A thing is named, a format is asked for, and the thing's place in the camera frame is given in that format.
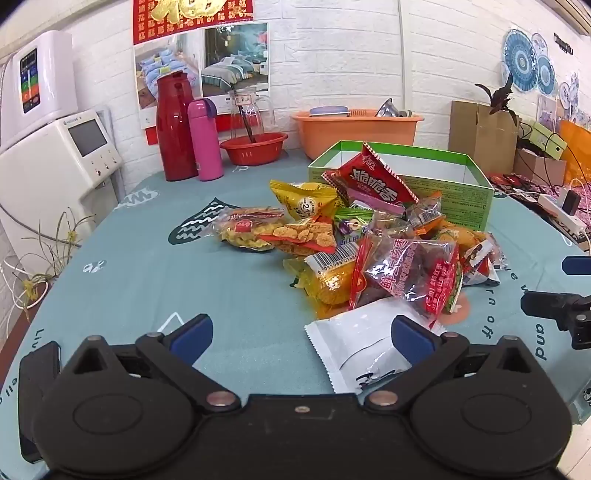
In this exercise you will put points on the medium blue paper fan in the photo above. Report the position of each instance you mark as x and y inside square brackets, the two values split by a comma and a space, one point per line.
[546, 76]

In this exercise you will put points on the red plastic basin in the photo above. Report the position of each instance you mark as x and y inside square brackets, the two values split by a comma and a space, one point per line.
[254, 152]

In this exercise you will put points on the small blue paper fan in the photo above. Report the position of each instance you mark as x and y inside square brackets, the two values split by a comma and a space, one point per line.
[540, 45]

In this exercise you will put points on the red wall calendar poster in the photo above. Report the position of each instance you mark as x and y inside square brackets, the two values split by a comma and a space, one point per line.
[231, 60]

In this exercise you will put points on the red cracker packet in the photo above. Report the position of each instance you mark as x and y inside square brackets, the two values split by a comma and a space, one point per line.
[300, 235]

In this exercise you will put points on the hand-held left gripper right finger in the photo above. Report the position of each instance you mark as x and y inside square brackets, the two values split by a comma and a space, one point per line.
[408, 337]

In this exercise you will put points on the orange-edged clear cake packet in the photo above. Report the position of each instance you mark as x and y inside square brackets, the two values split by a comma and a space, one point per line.
[427, 212]

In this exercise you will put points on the white appliance with screen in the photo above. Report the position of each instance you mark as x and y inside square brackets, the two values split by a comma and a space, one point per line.
[46, 175]

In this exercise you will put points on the spindly green potted plant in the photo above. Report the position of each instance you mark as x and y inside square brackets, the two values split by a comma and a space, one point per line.
[31, 290]

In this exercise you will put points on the orange plastic basin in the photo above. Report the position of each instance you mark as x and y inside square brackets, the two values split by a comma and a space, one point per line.
[355, 134]

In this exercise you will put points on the red triangular snack packet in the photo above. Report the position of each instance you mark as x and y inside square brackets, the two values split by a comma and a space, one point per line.
[369, 177]

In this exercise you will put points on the black power adapter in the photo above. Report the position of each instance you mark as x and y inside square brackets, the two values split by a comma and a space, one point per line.
[571, 202]

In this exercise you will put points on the clear red-label dried fruit packet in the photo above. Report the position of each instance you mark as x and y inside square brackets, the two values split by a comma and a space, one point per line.
[406, 267]

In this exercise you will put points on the yellow clear barcode packet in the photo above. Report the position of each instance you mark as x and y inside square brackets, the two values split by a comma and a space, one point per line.
[328, 281]

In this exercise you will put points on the orange bag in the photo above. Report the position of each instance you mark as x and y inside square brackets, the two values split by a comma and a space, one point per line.
[577, 147]

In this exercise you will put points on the black wall sign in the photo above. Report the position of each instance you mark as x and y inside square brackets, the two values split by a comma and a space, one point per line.
[563, 44]

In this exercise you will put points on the red white snack packet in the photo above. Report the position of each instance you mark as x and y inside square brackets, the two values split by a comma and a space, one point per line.
[480, 263]

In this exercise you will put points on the pink insulated bottle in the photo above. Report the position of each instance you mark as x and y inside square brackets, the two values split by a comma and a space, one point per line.
[205, 143]

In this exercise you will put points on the white power strip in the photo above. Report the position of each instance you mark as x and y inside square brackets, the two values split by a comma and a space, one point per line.
[551, 210]

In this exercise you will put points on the small pale green box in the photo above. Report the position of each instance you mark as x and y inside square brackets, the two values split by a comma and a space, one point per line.
[547, 138]

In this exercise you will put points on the white air conditioner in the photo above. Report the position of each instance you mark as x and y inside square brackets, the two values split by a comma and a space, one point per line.
[575, 11]

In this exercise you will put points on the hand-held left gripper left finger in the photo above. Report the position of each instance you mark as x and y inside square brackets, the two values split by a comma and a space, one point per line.
[191, 337]

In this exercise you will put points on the white wall pipe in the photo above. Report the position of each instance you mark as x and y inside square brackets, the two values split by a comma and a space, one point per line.
[401, 55]

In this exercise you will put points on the teal printed tablecloth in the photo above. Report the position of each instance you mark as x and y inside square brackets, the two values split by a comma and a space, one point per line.
[138, 277]

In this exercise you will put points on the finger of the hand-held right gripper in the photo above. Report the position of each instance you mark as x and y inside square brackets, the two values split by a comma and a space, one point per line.
[549, 305]
[577, 264]

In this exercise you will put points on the blue plate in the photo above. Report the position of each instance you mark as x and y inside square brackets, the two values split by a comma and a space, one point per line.
[328, 110]

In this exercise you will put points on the clear twisted chips packet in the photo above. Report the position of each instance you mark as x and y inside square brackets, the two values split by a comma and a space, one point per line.
[240, 235]

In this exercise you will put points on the red thermos jug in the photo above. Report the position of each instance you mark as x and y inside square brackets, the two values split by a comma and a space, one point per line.
[175, 134]

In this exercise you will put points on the purple-leaf plant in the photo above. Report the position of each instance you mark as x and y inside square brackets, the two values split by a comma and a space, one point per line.
[501, 99]

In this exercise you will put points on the pink floral cloth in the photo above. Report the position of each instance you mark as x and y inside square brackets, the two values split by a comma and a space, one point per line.
[517, 187]

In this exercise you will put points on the small brown cardboard box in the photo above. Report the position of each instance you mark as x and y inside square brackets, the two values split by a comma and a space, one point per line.
[540, 168]

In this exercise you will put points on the steel bowl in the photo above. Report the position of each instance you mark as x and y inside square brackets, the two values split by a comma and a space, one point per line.
[387, 110]

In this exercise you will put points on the orange yellow snack packet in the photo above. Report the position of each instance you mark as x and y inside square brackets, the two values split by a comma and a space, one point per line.
[461, 237]

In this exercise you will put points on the green purple candy packet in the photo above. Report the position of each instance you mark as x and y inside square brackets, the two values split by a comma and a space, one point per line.
[351, 230]

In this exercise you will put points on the green cardboard box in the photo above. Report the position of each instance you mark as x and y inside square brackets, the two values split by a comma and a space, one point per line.
[461, 203]

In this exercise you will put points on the clear glass pitcher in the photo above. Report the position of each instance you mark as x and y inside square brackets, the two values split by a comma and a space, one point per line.
[251, 117]

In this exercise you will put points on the white wall water purifier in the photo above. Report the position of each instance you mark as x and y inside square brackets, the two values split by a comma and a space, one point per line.
[51, 69]

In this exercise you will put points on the large brown cardboard box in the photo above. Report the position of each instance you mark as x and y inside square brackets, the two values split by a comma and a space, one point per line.
[480, 138]

